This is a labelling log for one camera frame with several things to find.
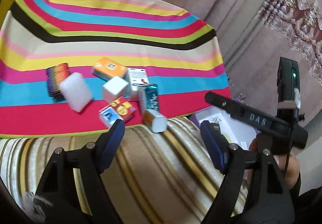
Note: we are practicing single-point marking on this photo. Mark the red yellow blue box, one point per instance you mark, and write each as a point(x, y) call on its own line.
point(120, 108)

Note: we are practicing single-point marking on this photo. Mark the rainbow striped cloth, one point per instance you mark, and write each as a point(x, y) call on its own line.
point(178, 50)

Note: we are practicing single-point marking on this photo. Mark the teal foil box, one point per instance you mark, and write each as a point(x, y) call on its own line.
point(148, 97)

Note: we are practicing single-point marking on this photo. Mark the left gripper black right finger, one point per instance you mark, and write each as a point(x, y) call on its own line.
point(253, 189)

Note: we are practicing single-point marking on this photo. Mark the green round sponge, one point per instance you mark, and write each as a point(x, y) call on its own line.
point(227, 137)

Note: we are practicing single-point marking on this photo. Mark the black camera with green light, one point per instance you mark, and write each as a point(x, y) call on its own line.
point(288, 87)

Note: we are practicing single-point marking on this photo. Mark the purple storage box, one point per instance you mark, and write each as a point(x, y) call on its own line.
point(241, 133)

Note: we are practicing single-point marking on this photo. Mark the white foam sponge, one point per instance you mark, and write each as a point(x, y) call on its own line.
point(76, 92)

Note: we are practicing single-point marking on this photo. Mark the orange tissue pack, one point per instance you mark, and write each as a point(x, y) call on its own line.
point(106, 68)

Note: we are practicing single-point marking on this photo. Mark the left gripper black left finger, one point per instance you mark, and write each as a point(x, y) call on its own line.
point(71, 181)

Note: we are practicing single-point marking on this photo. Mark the white blue medicine box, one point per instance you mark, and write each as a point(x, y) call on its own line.
point(136, 78)

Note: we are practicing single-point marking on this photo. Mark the small white cube box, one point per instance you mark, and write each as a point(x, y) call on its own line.
point(114, 88)

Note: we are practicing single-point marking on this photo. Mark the person right hand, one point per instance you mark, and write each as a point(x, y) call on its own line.
point(291, 166)

